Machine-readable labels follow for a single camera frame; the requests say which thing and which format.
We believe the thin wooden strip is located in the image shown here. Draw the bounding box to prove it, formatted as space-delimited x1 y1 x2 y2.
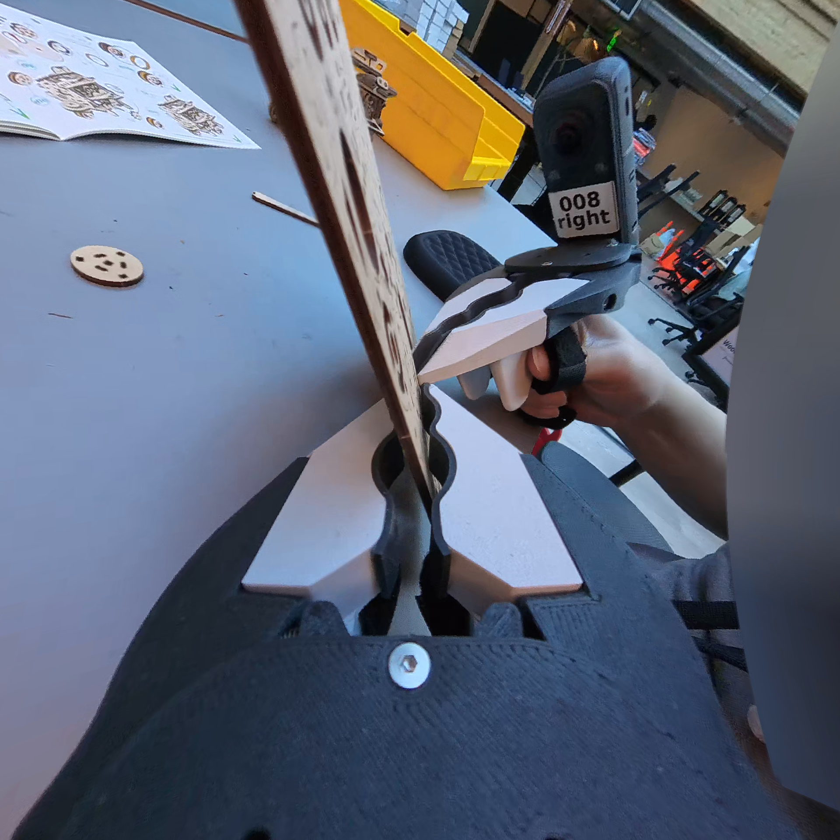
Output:
252 191 320 228

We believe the black office chair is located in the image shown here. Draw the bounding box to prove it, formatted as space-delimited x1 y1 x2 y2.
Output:
648 289 746 395

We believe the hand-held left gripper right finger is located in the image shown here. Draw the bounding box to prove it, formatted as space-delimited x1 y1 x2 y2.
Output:
423 386 585 627

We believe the person's grey shirt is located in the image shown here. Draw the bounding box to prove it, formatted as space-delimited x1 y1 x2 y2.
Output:
630 538 741 723

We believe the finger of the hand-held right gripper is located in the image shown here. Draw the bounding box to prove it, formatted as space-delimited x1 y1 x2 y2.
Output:
413 274 527 362
415 279 592 384

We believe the black strap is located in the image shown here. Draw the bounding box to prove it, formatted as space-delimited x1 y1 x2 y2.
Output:
696 640 749 672
676 600 739 631

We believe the stack of white boxes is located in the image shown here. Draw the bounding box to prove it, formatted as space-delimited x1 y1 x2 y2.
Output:
416 0 470 56

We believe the person's right forearm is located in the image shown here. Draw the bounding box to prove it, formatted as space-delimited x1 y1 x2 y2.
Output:
613 387 729 540

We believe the laser-cut wooden parts sheet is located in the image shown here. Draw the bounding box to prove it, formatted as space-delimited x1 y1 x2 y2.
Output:
233 0 442 503

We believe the round slotted wooden disc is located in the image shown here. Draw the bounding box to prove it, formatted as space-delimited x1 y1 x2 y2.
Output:
70 245 144 288

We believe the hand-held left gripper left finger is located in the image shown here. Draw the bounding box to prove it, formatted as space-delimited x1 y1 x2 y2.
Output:
241 402 403 635

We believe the assembled wooden model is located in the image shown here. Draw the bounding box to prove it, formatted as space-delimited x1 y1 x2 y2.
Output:
269 47 398 137

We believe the person's right hand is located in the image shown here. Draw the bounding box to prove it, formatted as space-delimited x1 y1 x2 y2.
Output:
518 315 665 432

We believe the yellow plastic bin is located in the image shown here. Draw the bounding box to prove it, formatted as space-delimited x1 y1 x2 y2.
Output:
338 0 526 191

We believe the open instruction booklet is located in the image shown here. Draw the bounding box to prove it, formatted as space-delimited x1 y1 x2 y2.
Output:
0 12 262 151

